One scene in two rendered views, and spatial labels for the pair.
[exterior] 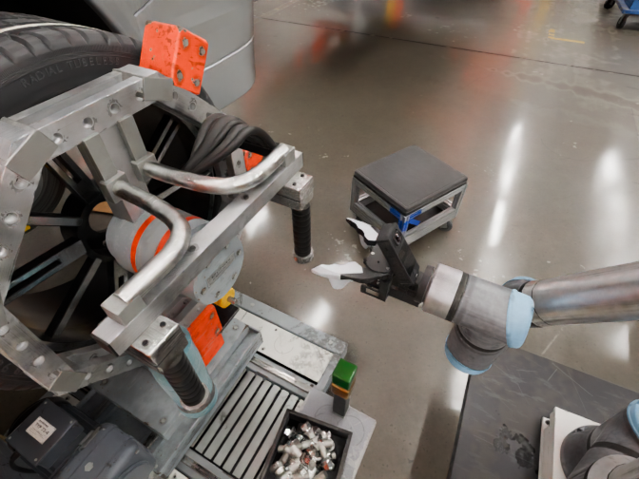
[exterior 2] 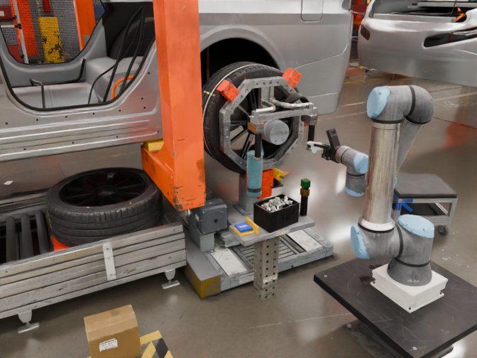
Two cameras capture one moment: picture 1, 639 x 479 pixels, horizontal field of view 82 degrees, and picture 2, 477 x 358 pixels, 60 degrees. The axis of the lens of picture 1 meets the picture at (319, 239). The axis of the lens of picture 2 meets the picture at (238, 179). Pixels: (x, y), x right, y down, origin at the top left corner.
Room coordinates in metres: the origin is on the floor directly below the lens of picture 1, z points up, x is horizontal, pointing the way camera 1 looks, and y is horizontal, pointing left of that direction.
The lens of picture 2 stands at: (-1.52, -0.89, 1.54)
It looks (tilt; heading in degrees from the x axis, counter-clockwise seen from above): 24 degrees down; 35
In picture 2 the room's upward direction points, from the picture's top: straight up
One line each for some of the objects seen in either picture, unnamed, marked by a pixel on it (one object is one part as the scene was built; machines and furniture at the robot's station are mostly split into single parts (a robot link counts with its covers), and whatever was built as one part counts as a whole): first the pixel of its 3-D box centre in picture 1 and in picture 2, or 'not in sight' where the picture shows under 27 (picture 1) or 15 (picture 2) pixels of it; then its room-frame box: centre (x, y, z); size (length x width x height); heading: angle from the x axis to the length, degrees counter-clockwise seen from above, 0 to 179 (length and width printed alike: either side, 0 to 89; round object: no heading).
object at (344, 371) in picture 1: (344, 373); (305, 183); (0.31, -0.05, 0.64); 0.04 x 0.04 x 0.04; 62
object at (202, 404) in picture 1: (183, 378); (258, 145); (0.22, 0.19, 0.83); 0.04 x 0.04 x 0.16
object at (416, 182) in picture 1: (405, 201); (414, 204); (1.38, -0.42, 0.17); 0.43 x 0.36 x 0.34; 125
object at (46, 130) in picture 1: (146, 236); (263, 125); (0.48, 0.32, 0.85); 0.54 x 0.07 x 0.54; 152
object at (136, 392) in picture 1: (164, 338); (248, 195); (0.56, 0.47, 0.32); 0.40 x 0.30 x 0.28; 152
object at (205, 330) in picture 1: (183, 329); (258, 180); (0.50, 0.36, 0.48); 0.16 x 0.12 x 0.17; 62
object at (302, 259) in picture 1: (301, 230); (311, 136); (0.52, 0.03, 0.83); 0.04 x 0.04 x 0.16
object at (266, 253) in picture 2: not in sight; (265, 263); (0.11, 0.06, 0.21); 0.10 x 0.10 x 0.42; 62
